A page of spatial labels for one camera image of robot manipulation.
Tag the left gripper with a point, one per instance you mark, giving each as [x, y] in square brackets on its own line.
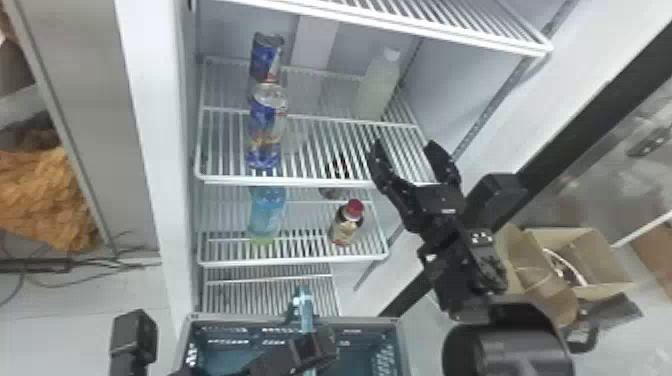
[270, 363]

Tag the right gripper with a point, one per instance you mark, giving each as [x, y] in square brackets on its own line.
[433, 207]

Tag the blue basket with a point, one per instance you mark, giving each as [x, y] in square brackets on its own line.
[226, 349]

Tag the yellow bottle with red cap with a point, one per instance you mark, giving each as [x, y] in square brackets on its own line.
[346, 223]

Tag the white bottle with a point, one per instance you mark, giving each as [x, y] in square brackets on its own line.
[375, 86]

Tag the light blue bottle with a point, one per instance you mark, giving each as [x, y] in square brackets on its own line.
[266, 212]

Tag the fridge door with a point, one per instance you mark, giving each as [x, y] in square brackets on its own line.
[588, 126]

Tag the blue can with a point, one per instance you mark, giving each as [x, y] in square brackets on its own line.
[265, 59]

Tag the cardboard box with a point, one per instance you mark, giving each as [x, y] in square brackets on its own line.
[588, 257]

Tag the white fridge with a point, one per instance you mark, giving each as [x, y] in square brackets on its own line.
[157, 157]

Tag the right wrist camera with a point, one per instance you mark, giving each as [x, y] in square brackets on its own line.
[496, 199]

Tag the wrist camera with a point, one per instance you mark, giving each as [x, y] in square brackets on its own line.
[496, 199]
[132, 338]

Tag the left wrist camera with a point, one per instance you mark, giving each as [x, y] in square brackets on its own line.
[132, 338]

